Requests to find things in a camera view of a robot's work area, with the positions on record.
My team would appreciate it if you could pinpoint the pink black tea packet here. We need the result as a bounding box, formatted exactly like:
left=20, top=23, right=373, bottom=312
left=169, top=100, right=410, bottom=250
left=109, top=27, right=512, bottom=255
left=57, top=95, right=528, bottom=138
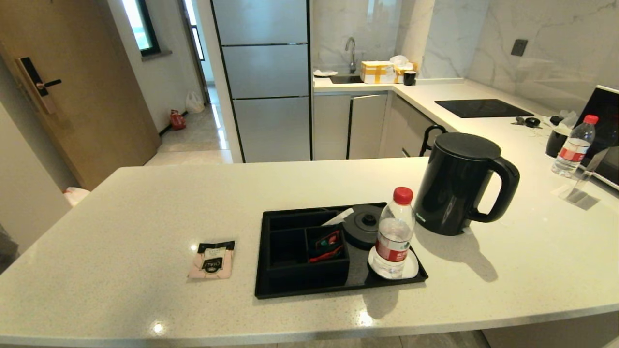
left=187, top=240, right=236, bottom=280

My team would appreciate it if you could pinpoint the black electric kettle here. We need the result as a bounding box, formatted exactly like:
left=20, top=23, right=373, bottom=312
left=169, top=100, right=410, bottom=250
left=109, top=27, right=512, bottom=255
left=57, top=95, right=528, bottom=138
left=414, top=132, right=521, bottom=236

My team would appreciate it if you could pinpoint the black round kettle base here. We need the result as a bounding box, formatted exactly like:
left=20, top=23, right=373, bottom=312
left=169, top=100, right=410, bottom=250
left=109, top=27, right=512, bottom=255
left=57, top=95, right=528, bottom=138
left=342, top=204, right=385, bottom=250

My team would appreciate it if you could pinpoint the clear water bottle red cap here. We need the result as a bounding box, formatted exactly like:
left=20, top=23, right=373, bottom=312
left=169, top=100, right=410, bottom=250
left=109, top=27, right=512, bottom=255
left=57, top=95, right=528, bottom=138
left=551, top=115, right=599, bottom=178
left=374, top=186, right=416, bottom=280

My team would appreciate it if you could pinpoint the large black cup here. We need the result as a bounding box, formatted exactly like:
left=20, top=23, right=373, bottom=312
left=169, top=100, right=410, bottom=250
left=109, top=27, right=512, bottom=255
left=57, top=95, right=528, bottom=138
left=545, top=127, right=570, bottom=158

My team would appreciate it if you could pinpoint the white kitchen cabinet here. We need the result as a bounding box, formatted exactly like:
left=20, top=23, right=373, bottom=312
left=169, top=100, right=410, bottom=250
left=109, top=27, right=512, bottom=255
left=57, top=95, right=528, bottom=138
left=313, top=91, right=477, bottom=161

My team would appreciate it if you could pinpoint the black compartment organizer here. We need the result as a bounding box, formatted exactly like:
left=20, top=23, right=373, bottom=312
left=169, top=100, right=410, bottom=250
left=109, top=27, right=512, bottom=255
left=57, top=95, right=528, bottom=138
left=265, top=208, right=351, bottom=283

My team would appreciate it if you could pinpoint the silver refrigerator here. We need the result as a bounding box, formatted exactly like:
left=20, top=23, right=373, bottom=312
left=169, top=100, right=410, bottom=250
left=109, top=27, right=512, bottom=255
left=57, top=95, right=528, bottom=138
left=211, top=0, right=312, bottom=163

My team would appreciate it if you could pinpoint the black serving tray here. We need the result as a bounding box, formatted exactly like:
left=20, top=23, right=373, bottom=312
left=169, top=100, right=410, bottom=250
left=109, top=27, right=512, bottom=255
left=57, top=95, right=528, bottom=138
left=254, top=202, right=429, bottom=300

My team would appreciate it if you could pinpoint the chrome faucet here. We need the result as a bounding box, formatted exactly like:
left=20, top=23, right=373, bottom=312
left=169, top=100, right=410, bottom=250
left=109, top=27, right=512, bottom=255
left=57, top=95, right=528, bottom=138
left=345, top=37, right=357, bottom=74

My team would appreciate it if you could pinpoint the cardboard box yellow tape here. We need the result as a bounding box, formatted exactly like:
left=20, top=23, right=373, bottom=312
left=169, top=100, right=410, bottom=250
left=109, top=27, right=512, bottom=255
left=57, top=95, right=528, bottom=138
left=360, top=60, right=396, bottom=85

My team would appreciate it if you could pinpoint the white plastic bag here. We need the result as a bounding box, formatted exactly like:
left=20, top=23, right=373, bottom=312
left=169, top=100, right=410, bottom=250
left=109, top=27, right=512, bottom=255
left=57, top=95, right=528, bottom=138
left=186, top=91, right=206, bottom=114

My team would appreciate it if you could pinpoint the white round coaster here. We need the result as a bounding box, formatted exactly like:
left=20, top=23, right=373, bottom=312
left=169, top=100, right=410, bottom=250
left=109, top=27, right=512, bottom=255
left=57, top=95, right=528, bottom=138
left=368, top=246, right=419, bottom=281

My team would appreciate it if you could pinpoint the dark framed glass door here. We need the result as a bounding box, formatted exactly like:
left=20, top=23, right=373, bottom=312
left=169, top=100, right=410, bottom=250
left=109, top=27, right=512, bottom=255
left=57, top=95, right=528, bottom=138
left=183, top=0, right=206, bottom=62

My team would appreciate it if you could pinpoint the black induction cooktop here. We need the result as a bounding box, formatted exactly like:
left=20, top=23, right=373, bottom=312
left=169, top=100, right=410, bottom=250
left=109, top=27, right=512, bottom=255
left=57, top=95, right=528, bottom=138
left=435, top=99, right=534, bottom=119

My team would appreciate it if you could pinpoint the dark framed window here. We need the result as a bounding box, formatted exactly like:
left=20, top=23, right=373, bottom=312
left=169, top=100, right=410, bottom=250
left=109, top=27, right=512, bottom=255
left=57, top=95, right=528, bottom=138
left=121, top=0, right=160, bottom=58

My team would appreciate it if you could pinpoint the brown wooden door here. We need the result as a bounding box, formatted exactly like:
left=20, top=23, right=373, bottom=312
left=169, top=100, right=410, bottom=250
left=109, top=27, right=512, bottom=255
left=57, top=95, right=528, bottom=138
left=0, top=0, right=162, bottom=191

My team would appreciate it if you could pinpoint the crumpled white floor bag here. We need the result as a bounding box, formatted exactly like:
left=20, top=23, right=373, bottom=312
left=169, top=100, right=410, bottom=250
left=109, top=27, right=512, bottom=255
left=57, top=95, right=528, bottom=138
left=63, top=187, right=91, bottom=208

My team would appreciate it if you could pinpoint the crumpled clear wrapper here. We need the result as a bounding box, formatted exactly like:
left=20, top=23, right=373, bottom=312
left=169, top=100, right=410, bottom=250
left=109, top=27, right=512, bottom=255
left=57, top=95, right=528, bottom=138
left=551, top=110, right=579, bottom=131

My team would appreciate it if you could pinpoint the clear acrylic sign holder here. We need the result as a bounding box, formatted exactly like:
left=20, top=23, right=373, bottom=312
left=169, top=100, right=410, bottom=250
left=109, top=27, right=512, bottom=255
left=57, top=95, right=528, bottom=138
left=559, top=145, right=611, bottom=211

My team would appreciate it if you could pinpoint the black framed display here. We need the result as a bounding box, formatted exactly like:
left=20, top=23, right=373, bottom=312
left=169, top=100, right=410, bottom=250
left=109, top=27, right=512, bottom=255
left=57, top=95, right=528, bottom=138
left=573, top=85, right=619, bottom=191

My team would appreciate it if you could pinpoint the black brass door lock handle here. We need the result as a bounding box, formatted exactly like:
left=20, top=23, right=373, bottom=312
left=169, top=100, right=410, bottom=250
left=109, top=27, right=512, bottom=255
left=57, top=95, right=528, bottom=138
left=14, top=57, right=62, bottom=115

